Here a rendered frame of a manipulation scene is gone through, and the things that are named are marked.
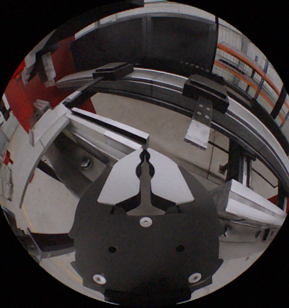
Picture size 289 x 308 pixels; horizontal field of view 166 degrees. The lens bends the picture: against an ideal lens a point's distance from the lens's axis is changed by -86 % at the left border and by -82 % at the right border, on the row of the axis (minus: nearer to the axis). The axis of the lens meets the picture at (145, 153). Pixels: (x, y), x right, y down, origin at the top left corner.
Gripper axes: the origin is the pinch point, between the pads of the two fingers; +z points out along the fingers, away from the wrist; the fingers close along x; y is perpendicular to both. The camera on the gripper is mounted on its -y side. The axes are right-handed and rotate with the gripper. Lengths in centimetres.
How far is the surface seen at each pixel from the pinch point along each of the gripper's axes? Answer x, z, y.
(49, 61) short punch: -18.5, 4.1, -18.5
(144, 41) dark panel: 1, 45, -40
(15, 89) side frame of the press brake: -103, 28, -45
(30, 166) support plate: -24.3, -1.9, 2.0
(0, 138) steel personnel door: -779, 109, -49
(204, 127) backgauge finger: 9.5, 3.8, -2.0
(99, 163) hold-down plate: -10.3, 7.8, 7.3
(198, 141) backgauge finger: 7.3, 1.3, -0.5
